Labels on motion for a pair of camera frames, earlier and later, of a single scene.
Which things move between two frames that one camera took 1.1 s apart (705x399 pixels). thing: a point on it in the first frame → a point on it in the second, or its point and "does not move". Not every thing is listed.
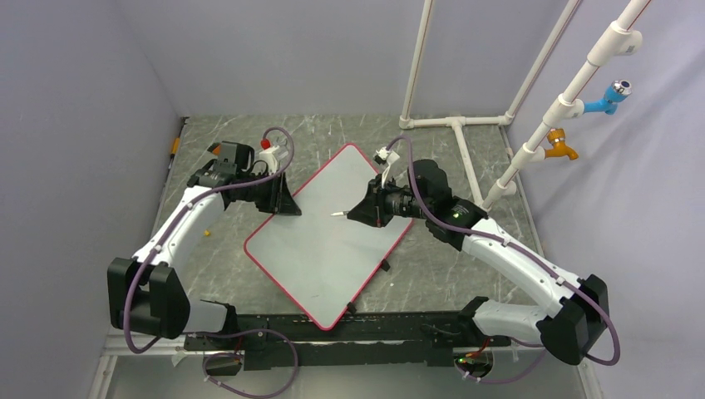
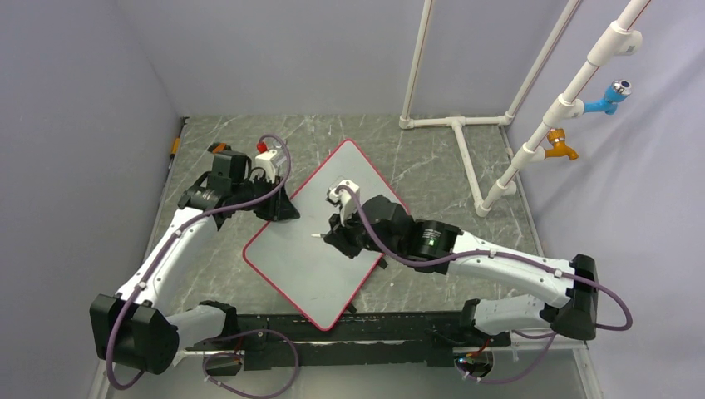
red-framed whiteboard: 326,261 does not move
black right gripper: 372,210 → 339,235
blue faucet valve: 617,91 does not move
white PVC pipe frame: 618,40 does not move
